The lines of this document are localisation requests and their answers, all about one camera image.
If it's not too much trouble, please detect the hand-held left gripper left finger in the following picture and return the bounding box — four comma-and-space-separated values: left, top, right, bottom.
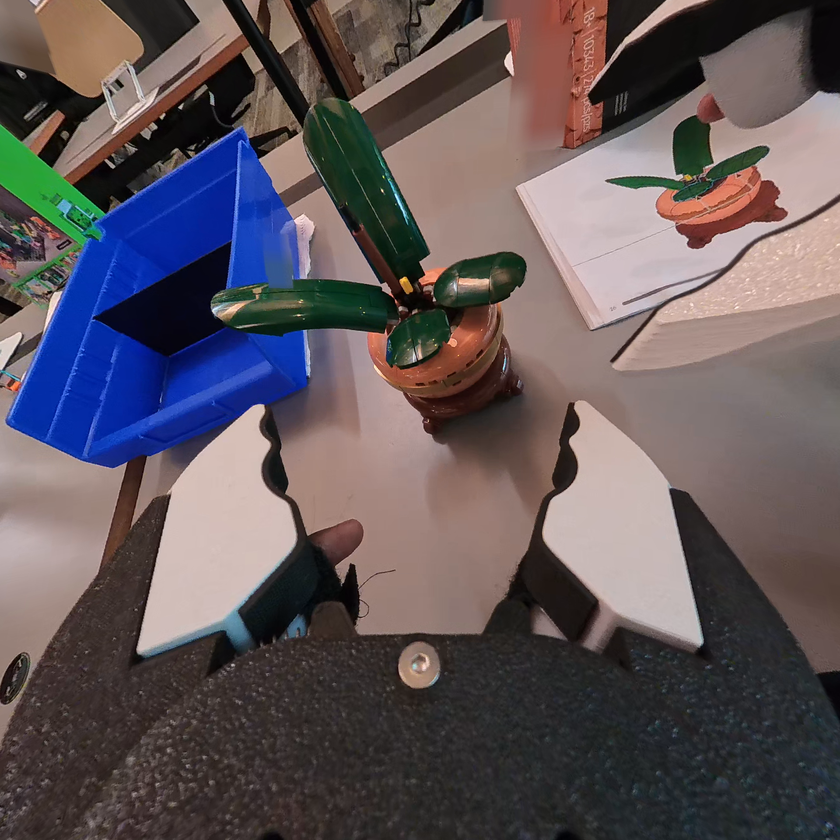
136, 403, 361, 657

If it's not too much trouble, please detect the black tripod pole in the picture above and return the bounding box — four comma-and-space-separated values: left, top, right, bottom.
223, 0, 342, 132

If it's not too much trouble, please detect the cream board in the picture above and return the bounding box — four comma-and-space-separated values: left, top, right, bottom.
36, 0, 145, 99

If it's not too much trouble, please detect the white instruction booklet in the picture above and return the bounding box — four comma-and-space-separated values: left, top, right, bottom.
516, 108, 840, 331

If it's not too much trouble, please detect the clear acrylic stand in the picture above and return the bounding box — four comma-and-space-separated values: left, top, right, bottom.
101, 62, 165, 123

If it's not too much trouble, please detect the dark toy plant set box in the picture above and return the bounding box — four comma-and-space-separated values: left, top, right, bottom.
505, 0, 708, 151

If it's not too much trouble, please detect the green toy set box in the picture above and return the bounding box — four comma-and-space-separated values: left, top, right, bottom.
0, 125, 106, 306

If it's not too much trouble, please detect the toy brick potted plant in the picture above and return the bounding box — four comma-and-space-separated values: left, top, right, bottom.
210, 98, 528, 437

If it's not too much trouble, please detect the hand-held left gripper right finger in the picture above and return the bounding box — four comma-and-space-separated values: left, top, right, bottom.
484, 399, 706, 654

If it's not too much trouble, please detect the large blue plastic bin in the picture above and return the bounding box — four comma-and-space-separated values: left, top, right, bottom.
5, 126, 311, 468

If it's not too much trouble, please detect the wooden background table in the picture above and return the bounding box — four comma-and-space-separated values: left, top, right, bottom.
26, 26, 263, 185

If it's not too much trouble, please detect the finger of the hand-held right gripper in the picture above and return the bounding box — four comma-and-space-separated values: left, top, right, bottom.
610, 196, 840, 373
586, 0, 716, 106

